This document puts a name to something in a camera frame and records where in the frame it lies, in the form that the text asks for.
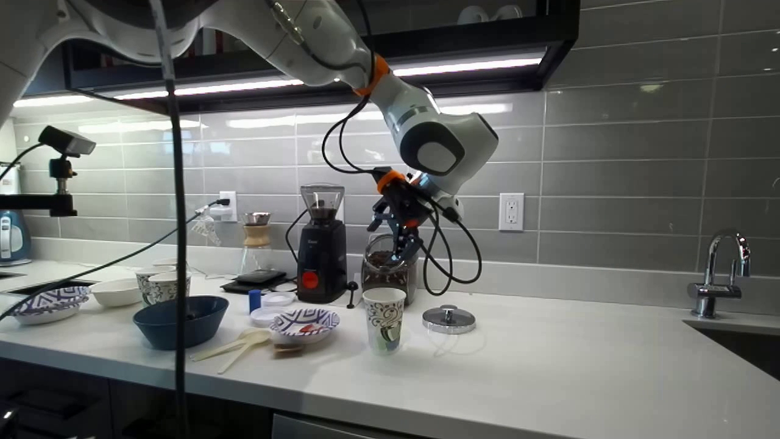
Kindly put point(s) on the dark blue bowl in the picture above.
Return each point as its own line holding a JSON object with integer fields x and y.
{"x": 161, "y": 325}

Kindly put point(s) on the white light switch plate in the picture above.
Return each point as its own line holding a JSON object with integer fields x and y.
{"x": 511, "y": 210}

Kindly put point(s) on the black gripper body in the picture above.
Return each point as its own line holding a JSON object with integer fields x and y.
{"x": 404, "y": 210}

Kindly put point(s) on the glass jar with coffee beans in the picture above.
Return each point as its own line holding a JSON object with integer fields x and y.
{"x": 378, "y": 270}

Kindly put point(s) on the blue patterned paper plate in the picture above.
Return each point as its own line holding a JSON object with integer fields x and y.
{"x": 306, "y": 325}

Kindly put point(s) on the white wall outlet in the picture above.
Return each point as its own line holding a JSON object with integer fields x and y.
{"x": 228, "y": 206}

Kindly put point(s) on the silver jar lid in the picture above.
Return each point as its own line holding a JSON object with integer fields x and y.
{"x": 449, "y": 321}

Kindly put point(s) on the blue patterned bowl far left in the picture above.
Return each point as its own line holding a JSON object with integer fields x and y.
{"x": 53, "y": 306}

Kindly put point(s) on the black kitchen scale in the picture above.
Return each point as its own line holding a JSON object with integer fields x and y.
{"x": 259, "y": 281}

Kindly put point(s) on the black coffee grinder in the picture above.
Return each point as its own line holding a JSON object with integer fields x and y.
{"x": 322, "y": 248}

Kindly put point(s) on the black overhead cabinet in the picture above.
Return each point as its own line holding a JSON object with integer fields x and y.
{"x": 455, "y": 48}

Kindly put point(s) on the patterned ceramic mug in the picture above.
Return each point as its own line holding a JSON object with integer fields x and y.
{"x": 160, "y": 287}

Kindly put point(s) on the white round lid right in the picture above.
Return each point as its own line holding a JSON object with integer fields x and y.
{"x": 265, "y": 315}

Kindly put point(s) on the black camera on mount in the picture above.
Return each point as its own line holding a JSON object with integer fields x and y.
{"x": 59, "y": 169}

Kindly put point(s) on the white small bowl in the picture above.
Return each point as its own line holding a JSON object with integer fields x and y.
{"x": 119, "y": 293}

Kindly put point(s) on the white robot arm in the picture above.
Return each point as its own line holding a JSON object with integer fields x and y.
{"x": 309, "y": 41}

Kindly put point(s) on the patterned paper cup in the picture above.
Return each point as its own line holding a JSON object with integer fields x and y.
{"x": 384, "y": 318}

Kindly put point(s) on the glass pour-over coffee maker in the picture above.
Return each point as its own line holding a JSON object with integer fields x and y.
{"x": 256, "y": 245}

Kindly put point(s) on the wooden disposable cutlery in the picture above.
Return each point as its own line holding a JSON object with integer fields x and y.
{"x": 237, "y": 347}

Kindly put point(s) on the small blue cylinder cap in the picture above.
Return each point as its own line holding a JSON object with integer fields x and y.
{"x": 255, "y": 298}

